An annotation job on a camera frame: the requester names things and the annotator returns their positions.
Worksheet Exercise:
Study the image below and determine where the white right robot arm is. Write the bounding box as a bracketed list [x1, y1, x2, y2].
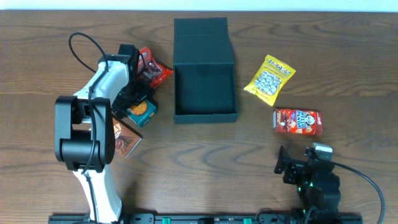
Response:
[274, 143, 343, 224]

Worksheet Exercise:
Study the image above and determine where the red Hello Panda box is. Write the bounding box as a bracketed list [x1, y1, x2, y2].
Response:
[273, 108, 323, 136]

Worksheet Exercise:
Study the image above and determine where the black open gift box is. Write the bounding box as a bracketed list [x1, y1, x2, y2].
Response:
[174, 17, 239, 124]

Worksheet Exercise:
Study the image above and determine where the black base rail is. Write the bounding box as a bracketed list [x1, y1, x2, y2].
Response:
[47, 213, 363, 224]

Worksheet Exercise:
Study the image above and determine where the red Hacks candy bag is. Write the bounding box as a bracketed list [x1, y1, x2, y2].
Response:
[137, 47, 174, 89]

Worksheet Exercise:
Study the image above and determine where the teal Chunkies cookie box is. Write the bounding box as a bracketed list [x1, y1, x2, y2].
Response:
[127, 100, 158, 128]

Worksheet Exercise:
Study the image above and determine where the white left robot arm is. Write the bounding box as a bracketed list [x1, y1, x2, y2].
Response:
[55, 54, 140, 223]

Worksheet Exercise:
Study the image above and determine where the yellow Hacks candy bag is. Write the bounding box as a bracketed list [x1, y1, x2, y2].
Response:
[244, 55, 296, 106]

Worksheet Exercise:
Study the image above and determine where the brown Pocky box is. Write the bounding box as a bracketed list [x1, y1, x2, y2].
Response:
[113, 117, 142, 158]

